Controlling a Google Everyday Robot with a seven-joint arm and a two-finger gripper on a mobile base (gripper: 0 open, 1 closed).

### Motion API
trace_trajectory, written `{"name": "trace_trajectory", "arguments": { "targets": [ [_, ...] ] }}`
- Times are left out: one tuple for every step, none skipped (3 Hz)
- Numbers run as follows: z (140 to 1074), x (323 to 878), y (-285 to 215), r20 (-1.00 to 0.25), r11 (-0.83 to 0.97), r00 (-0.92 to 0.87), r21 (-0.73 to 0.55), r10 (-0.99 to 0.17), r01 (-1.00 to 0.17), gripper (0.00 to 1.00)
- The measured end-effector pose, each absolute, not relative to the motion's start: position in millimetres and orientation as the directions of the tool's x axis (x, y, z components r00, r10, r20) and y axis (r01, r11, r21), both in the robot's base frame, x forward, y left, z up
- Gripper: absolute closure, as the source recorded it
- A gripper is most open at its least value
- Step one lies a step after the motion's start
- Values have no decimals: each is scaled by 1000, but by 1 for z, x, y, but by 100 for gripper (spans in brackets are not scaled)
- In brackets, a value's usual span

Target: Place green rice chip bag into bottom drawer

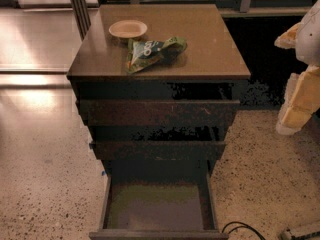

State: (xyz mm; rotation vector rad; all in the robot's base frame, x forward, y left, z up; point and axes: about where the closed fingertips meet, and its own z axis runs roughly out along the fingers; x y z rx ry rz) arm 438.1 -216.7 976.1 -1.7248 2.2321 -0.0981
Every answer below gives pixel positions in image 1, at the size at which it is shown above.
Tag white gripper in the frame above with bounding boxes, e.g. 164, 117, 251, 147
274, 0, 320, 135

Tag green rice chip bag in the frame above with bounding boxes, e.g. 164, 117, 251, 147
127, 37, 187, 74

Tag dark brown drawer cabinet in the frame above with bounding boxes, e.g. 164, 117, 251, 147
67, 5, 250, 174

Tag top drawer front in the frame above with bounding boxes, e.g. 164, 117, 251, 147
76, 99, 240, 126

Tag middle drawer front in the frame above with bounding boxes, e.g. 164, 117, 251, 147
89, 141, 226, 160

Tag open bottom drawer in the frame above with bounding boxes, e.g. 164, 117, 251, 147
89, 173, 228, 240

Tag white power strip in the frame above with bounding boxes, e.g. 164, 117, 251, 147
279, 221, 320, 240

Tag small white bowl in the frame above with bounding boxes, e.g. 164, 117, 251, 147
109, 20, 148, 39

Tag black cable on floor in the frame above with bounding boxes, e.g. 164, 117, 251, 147
221, 221, 267, 240

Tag metal window frame post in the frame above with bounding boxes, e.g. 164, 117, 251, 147
70, 0, 91, 39

